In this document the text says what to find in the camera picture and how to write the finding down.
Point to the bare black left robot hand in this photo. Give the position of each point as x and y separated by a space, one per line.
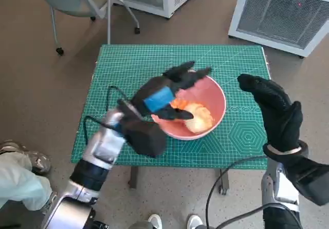
159 92

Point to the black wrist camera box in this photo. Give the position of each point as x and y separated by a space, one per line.
146 139
311 180

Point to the pink bowl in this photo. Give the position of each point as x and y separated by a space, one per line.
210 97

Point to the green cutting mat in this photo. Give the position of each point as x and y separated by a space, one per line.
128 59

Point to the small black device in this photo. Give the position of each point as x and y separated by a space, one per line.
100 224

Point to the dark table leg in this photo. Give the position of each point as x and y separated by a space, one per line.
224 182
133 177

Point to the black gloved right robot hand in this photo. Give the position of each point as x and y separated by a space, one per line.
278 115

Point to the grey office chair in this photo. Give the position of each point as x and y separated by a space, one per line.
72 0

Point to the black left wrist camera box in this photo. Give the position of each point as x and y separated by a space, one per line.
146 139

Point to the white shoe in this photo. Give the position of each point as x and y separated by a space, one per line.
154 221
194 221

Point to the person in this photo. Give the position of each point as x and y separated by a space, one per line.
15 177

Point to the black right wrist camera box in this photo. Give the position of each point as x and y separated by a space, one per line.
311 180

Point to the thin grey metal pole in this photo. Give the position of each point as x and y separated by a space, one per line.
109 13

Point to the round toy bread bun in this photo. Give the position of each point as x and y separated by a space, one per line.
200 118

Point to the large white mesh cabinet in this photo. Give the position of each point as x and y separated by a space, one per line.
277 15

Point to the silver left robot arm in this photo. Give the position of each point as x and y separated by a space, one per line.
102 146

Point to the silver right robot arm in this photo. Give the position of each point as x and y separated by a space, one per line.
280 185

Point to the orange striped toy pastry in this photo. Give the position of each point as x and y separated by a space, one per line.
180 104

